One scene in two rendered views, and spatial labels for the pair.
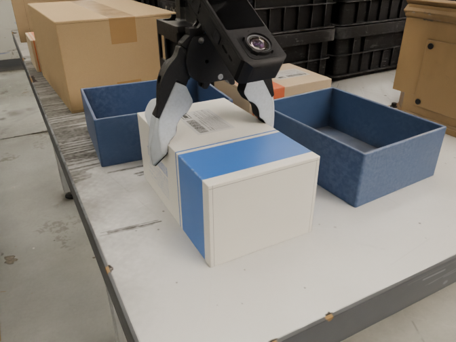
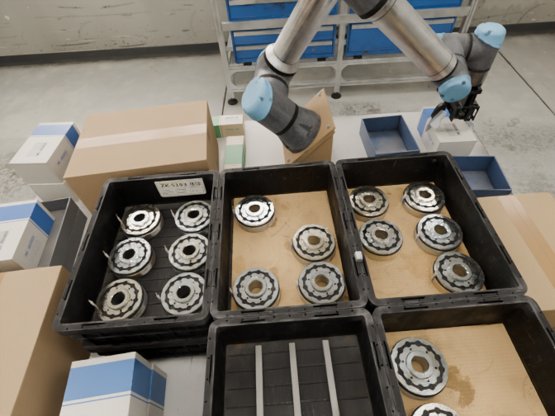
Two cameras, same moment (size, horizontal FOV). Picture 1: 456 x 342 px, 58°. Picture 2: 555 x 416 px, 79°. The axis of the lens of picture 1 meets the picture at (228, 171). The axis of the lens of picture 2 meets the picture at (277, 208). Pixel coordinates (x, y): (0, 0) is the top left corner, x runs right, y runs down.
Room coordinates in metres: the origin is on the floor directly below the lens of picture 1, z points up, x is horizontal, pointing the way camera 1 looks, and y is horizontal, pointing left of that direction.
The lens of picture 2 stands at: (1.52, -0.03, 1.54)
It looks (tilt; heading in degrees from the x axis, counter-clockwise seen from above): 51 degrees down; 211
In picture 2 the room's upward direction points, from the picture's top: 5 degrees counter-clockwise
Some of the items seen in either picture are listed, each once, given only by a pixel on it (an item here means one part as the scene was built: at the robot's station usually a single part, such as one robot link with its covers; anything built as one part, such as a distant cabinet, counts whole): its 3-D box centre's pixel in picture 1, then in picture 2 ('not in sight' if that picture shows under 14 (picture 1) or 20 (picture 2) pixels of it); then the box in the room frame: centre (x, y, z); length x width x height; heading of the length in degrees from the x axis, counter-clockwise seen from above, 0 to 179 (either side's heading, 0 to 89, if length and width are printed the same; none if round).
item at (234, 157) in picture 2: not in sight; (234, 164); (0.85, -0.60, 0.73); 0.24 x 0.06 x 0.06; 28
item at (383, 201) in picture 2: not in sight; (368, 200); (0.93, -0.12, 0.86); 0.10 x 0.10 x 0.01
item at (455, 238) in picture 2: not in sight; (439, 231); (0.95, 0.06, 0.86); 0.10 x 0.10 x 0.01
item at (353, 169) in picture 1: (342, 137); (387, 141); (0.52, -0.16, 0.74); 0.20 x 0.15 x 0.07; 32
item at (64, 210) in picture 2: not in sight; (28, 243); (1.40, -0.94, 0.78); 0.27 x 0.20 x 0.05; 36
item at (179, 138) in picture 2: not in sight; (153, 158); (1.00, -0.82, 0.80); 0.40 x 0.30 x 0.20; 125
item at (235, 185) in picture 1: (218, 167); (443, 133); (0.41, 0.01, 0.75); 0.20 x 0.12 x 0.09; 28
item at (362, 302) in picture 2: not in sight; (282, 229); (1.14, -0.26, 0.92); 0.40 x 0.30 x 0.02; 31
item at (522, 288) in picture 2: not in sight; (415, 218); (0.99, 0.00, 0.92); 0.40 x 0.30 x 0.02; 31
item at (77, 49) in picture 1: (102, 47); (521, 262); (0.89, 0.27, 0.78); 0.30 x 0.22 x 0.16; 31
